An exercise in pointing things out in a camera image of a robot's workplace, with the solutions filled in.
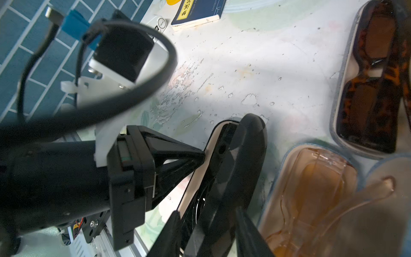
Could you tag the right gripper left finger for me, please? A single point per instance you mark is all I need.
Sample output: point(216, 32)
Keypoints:
point(169, 240)

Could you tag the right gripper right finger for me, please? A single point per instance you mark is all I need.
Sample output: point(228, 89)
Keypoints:
point(248, 239)

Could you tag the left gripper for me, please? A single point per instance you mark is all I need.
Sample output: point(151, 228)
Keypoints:
point(132, 162)

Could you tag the black glasses case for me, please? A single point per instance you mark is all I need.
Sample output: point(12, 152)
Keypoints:
point(233, 188)

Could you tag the light blue denim case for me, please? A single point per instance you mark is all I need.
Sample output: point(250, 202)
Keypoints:
point(381, 229)

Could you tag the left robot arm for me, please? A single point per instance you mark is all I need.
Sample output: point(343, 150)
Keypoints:
point(55, 183)

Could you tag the orange transparent glasses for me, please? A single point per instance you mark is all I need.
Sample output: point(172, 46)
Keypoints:
point(316, 188)

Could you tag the dark blue book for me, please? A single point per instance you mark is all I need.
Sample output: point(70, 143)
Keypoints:
point(193, 13)

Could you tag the tortoise brown sunglasses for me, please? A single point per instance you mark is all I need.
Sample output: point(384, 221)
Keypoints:
point(369, 86)

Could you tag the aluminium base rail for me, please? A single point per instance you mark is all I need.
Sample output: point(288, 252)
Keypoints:
point(101, 245)

